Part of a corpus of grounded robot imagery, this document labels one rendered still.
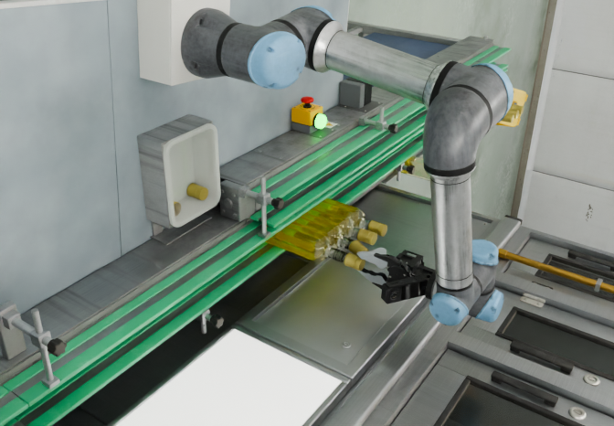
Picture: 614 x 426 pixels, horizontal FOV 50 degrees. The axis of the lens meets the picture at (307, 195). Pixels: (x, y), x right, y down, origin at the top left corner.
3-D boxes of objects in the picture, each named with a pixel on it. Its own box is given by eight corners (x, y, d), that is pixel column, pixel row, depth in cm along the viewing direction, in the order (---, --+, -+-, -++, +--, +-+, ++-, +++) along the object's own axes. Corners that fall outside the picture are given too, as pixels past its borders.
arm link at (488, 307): (507, 283, 150) (502, 312, 154) (461, 268, 155) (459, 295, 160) (494, 303, 144) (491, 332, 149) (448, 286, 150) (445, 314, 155)
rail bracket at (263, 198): (239, 229, 171) (278, 244, 164) (237, 171, 163) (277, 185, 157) (247, 225, 173) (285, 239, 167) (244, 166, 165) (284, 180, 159)
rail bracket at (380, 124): (355, 125, 210) (393, 134, 203) (356, 103, 207) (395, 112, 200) (362, 122, 213) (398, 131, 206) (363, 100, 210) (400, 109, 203)
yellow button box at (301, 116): (290, 129, 202) (310, 134, 198) (290, 105, 198) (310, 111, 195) (302, 122, 207) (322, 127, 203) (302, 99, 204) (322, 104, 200)
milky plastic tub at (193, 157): (147, 220, 160) (173, 231, 156) (137, 135, 150) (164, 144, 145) (196, 194, 173) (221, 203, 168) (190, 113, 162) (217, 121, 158)
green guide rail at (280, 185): (248, 194, 170) (274, 203, 166) (248, 190, 169) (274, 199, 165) (493, 47, 298) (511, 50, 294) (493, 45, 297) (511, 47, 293)
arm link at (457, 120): (463, 112, 110) (471, 336, 133) (490, 90, 118) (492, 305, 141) (402, 105, 117) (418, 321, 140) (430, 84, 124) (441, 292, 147)
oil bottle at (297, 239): (257, 239, 180) (322, 265, 169) (257, 222, 177) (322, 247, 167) (269, 231, 184) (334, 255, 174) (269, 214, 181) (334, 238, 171)
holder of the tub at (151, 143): (149, 238, 163) (171, 248, 159) (136, 135, 150) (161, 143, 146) (196, 210, 175) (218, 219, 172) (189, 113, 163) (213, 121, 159)
